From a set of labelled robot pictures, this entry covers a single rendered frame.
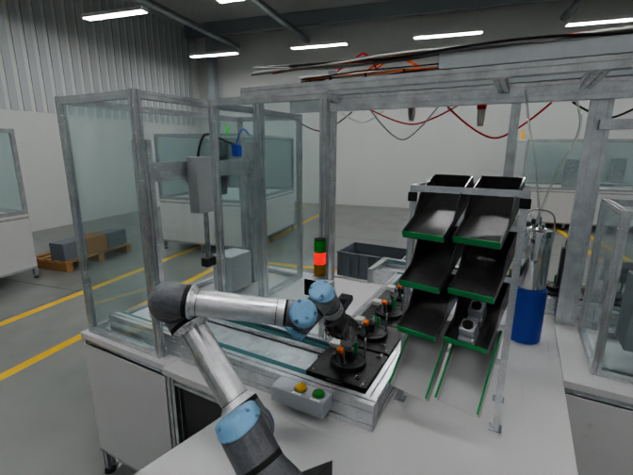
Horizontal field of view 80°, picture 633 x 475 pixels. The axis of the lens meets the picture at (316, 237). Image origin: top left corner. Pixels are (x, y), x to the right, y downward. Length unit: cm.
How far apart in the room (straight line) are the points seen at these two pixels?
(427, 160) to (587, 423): 1026
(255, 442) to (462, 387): 68
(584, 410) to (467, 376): 72
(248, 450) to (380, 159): 1122
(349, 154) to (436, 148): 259
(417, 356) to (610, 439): 93
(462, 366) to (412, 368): 16
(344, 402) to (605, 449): 113
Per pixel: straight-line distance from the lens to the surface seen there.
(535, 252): 199
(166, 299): 110
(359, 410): 138
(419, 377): 138
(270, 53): 1333
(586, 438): 206
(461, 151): 1176
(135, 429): 226
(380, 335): 170
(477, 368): 138
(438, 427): 148
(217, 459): 135
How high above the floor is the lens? 178
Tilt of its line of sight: 13 degrees down
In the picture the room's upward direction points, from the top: straight up
